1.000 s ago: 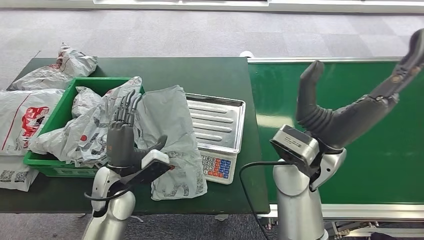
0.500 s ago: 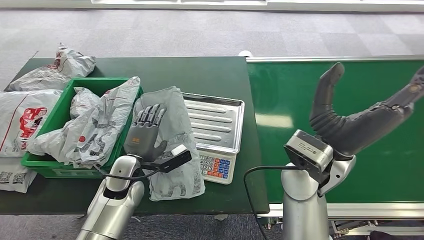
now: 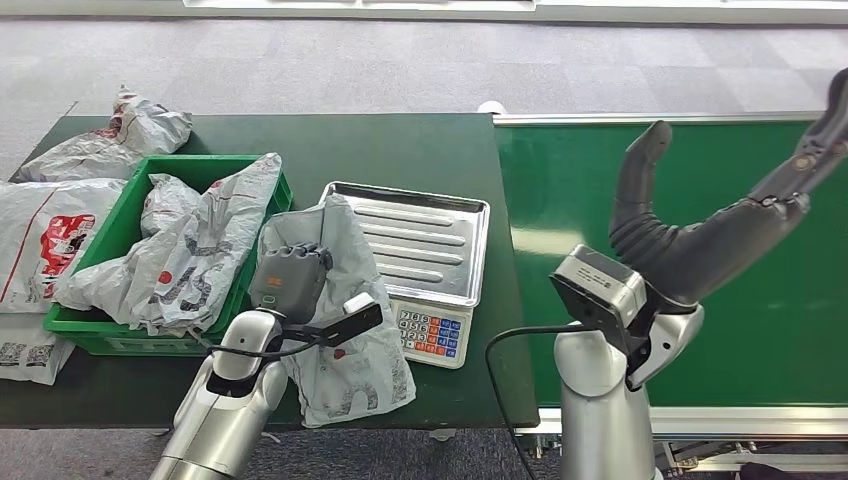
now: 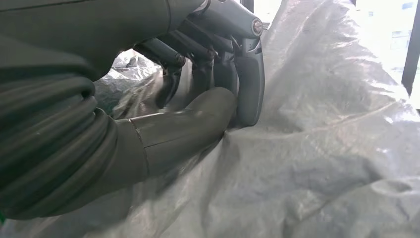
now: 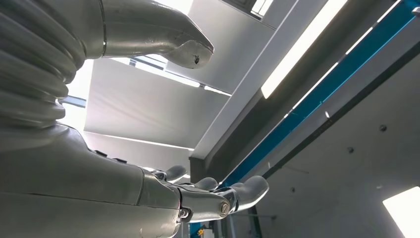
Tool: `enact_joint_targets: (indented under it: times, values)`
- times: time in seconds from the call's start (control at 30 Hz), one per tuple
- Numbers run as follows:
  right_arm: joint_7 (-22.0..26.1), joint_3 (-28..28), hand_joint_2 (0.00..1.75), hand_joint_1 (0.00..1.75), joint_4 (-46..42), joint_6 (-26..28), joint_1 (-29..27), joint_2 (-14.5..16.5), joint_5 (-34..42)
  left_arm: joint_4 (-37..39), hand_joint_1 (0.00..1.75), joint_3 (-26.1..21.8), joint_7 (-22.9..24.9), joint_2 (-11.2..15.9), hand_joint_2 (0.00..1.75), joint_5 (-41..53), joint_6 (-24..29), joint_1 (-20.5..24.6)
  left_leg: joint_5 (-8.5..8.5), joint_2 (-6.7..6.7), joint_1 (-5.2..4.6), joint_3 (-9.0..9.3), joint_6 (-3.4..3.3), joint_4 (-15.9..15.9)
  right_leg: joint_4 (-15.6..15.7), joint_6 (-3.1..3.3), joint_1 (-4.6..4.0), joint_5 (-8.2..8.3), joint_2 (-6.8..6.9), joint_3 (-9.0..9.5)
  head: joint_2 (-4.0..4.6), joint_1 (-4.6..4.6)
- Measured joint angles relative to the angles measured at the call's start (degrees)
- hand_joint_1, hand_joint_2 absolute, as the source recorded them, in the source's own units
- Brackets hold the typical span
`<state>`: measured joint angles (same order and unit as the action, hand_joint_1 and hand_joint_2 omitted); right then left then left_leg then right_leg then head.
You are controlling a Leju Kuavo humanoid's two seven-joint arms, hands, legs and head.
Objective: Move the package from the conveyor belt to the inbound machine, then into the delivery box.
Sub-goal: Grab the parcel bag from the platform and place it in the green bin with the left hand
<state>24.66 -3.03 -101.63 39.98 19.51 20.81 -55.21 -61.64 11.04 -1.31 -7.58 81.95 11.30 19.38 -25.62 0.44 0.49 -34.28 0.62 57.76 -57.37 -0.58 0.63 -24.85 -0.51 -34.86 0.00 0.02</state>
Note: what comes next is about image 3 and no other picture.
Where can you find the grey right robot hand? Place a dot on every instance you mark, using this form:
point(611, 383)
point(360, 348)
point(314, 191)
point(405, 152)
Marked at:
point(702, 252)

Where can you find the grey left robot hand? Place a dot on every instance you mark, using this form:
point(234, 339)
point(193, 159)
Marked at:
point(288, 285)

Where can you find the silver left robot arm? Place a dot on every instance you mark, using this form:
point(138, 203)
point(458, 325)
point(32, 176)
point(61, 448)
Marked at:
point(218, 424)

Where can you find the green conveyor belt machine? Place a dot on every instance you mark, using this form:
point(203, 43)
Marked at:
point(550, 199)

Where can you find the large grey printed courier bag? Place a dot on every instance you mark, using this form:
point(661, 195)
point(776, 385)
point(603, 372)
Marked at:
point(199, 252)

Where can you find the stainless steel scale tray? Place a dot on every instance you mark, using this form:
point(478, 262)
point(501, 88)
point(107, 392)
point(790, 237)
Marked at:
point(424, 245)

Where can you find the small crumpled grey courier bag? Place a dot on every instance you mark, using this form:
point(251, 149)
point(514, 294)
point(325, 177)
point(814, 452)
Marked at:
point(166, 202)

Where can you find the white electronic scale body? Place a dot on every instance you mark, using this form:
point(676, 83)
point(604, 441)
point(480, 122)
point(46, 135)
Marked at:
point(437, 334)

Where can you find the green plastic crate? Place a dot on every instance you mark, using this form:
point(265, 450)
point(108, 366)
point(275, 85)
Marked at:
point(116, 232)

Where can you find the white table foot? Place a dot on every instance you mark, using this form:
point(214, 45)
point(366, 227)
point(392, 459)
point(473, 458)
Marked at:
point(442, 435)

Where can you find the grey courier bag red lines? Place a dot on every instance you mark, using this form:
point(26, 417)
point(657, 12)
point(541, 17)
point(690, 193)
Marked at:
point(126, 136)

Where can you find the white round cap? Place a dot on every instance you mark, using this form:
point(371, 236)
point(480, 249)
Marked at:
point(491, 108)

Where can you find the white courier bag red print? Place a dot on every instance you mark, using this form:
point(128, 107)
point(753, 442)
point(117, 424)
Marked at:
point(26, 225)

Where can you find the white courier bag QR codes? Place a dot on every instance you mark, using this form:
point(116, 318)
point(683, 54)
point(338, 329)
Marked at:
point(26, 358)

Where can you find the white window sill ledge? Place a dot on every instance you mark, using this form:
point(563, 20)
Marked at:
point(397, 12)

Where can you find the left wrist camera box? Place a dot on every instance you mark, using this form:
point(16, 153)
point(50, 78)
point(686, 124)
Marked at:
point(351, 321)

